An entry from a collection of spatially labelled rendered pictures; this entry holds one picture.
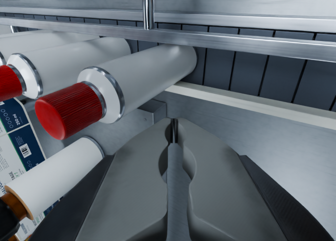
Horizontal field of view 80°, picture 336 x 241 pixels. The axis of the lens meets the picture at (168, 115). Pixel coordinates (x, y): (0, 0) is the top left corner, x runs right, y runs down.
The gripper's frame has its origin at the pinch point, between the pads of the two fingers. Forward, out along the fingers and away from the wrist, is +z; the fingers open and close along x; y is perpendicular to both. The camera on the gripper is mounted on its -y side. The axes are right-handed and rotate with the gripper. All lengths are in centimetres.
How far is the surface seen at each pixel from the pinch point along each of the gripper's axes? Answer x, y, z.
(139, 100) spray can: -2.9, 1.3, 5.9
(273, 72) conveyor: 12.3, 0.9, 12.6
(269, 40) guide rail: 7.7, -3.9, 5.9
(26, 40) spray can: -18.6, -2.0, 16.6
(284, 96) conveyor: 13.9, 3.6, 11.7
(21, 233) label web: -47, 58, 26
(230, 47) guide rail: 5.1, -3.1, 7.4
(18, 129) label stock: -41, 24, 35
